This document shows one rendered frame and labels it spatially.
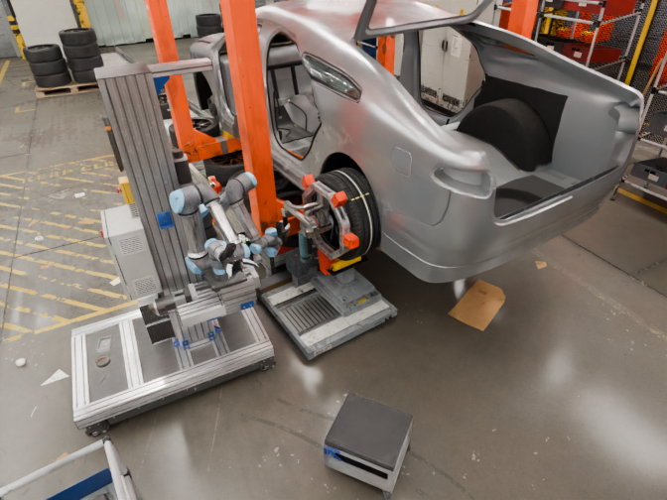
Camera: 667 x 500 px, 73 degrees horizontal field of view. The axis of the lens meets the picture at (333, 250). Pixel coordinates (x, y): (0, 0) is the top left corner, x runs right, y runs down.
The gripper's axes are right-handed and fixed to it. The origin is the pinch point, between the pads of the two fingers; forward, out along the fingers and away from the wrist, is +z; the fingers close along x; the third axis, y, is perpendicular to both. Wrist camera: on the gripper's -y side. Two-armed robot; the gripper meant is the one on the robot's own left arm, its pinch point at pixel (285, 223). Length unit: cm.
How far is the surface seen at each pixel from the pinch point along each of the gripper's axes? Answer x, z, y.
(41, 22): -816, 740, -18
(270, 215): -18.5, 18.7, 6.1
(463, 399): 135, -66, 83
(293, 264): -1.0, 11.2, 45.6
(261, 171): -20.3, 16.8, -32.5
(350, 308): 50, -9, 67
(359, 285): 53, 12, 61
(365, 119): 57, 5, -78
